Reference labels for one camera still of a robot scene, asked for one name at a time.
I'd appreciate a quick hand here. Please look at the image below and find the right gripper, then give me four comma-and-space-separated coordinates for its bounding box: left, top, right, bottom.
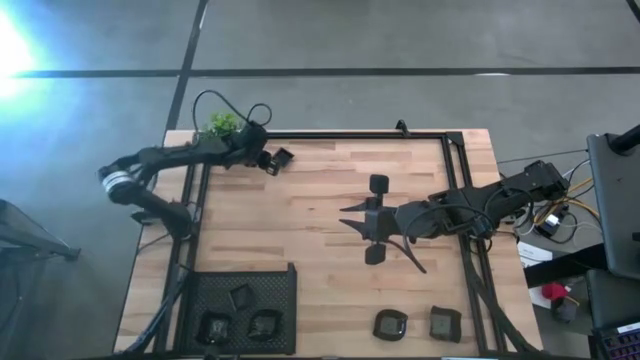
339, 174, 419, 266

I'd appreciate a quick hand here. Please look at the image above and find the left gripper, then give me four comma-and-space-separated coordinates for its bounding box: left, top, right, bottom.
232, 123, 281, 177

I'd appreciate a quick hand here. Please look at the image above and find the small square black plate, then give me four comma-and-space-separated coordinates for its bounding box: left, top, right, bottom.
272, 147, 295, 169
228, 283, 257, 311

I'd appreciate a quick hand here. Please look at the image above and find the green plant in white pot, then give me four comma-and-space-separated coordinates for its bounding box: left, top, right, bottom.
199, 110, 246, 141

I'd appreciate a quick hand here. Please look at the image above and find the black rounded square plate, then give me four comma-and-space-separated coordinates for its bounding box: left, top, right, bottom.
429, 305, 463, 344

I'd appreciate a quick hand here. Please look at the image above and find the white paper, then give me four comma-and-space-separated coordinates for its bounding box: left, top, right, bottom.
517, 241, 554, 269
528, 284, 556, 310

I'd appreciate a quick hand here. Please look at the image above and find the small white electronic box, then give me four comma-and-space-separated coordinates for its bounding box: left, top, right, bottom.
542, 213, 564, 236

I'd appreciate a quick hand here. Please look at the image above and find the red object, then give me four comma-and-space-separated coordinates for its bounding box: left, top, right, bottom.
542, 282, 571, 303

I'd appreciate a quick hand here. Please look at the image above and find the dark grey cloth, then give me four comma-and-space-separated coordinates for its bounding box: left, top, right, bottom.
552, 298, 579, 324

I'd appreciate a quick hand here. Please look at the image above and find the grey flat panel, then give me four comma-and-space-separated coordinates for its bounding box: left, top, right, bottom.
585, 130, 640, 281

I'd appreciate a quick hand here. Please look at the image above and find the black desk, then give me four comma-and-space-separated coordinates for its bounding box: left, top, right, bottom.
523, 243, 640, 331

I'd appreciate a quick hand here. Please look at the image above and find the grey metal stand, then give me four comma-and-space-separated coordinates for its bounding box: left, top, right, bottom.
0, 198, 82, 263

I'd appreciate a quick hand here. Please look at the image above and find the black pole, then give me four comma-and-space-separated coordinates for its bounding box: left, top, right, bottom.
607, 123, 640, 156

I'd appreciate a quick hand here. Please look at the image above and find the keyboard with coloured keys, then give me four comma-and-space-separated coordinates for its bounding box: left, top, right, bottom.
592, 322, 640, 360

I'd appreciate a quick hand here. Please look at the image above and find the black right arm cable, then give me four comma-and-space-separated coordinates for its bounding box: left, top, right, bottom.
387, 202, 496, 275

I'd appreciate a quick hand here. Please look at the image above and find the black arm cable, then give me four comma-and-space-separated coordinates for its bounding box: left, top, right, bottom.
387, 202, 496, 275
191, 89, 274, 132

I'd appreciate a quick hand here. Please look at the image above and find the black aluminium frame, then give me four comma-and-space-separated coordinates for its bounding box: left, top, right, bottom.
152, 130, 544, 357

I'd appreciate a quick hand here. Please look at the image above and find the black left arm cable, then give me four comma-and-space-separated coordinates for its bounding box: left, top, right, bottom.
191, 89, 274, 132

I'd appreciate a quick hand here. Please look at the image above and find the black perforated tray with handle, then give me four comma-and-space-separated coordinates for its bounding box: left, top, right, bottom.
179, 262, 299, 356

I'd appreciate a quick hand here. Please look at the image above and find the yellow cable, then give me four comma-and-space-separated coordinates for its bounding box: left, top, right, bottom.
532, 177, 601, 226

